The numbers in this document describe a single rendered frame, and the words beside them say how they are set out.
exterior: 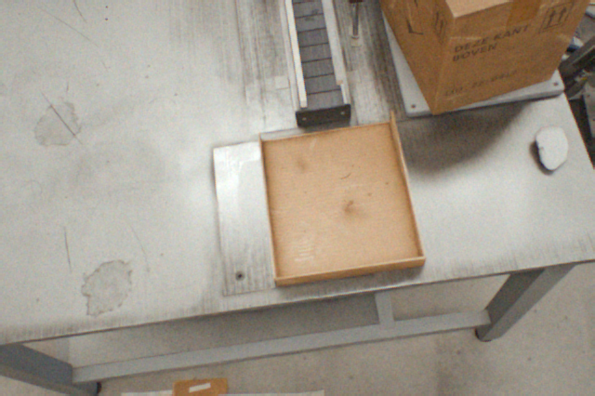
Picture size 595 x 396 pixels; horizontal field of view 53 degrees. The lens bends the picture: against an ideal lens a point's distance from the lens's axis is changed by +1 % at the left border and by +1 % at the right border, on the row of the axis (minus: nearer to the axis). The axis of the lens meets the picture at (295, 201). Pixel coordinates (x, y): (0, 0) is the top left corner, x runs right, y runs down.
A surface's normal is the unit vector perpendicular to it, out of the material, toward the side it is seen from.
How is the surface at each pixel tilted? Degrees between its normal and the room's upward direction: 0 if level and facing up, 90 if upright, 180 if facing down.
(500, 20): 90
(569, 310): 0
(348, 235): 0
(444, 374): 0
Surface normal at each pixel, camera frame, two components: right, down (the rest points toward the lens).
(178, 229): -0.09, -0.42
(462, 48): 0.29, 0.86
